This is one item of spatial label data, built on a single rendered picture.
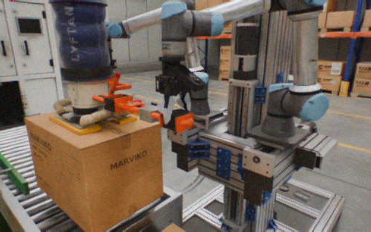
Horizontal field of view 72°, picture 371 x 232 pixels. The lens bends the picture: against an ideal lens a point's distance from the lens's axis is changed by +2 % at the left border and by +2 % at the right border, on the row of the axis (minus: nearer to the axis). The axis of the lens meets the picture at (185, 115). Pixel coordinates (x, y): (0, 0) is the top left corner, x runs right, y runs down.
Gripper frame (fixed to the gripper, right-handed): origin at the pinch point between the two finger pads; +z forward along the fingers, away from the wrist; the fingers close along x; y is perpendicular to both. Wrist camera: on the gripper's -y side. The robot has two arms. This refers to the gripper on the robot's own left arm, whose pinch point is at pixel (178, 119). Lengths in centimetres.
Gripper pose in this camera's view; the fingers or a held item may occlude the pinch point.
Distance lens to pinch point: 83.1
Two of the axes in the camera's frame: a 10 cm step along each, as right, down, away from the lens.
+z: -0.1, 9.6, 2.8
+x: -6.8, 1.9, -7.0
